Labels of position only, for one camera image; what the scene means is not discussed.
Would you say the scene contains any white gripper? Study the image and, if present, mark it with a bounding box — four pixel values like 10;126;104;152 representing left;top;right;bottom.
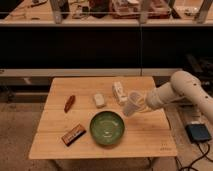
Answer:
137;89;164;112

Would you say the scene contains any white ceramic cup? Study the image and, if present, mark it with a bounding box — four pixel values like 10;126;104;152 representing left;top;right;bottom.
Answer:
122;91;144;117

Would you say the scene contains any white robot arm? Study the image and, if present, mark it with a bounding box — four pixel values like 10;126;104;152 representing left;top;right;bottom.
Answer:
137;71;213;124

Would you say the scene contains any green ceramic bowl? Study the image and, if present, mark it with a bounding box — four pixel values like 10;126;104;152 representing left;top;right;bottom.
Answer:
89;111;125;146

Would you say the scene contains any small white block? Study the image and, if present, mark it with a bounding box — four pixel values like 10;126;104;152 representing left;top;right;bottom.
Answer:
93;93;106;108

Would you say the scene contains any wooden folding table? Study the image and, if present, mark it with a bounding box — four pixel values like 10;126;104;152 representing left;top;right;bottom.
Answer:
29;77;177;160

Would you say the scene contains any small brown sausage toy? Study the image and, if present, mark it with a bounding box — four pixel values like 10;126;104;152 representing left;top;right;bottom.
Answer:
64;95;75;113

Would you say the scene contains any brown chocolate bar box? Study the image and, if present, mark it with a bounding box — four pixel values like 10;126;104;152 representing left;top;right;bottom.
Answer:
62;124;86;146

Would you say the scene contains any long wooden shelf bench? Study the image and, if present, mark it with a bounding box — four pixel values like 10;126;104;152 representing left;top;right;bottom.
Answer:
0;68;179;86

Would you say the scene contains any black cable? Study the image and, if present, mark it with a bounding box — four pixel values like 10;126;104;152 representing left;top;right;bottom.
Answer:
175;141;213;171

